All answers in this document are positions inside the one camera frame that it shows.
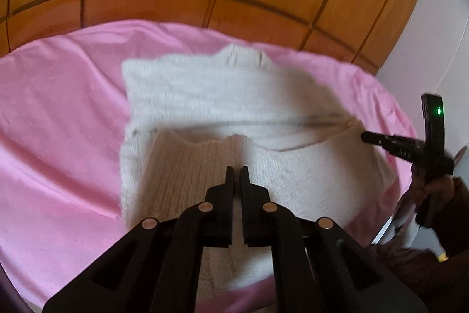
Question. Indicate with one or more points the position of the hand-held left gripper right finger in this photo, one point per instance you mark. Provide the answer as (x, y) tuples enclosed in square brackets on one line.
[(254, 210)]

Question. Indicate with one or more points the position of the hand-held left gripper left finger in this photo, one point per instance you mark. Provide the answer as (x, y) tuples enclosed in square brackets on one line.
[(220, 210)]

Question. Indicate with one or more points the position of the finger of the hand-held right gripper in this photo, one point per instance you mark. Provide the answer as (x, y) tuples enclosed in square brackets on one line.
[(395, 146)]

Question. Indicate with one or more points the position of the white knit sweater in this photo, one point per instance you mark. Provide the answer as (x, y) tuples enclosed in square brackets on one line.
[(220, 107)]

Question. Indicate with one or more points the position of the person's right forearm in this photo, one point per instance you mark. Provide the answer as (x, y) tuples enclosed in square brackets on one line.
[(456, 221)]

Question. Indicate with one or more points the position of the person's right hand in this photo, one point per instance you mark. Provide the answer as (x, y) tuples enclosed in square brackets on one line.
[(441, 187)]

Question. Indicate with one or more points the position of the pink blanket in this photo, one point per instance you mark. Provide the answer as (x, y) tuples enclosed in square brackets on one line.
[(55, 115)]

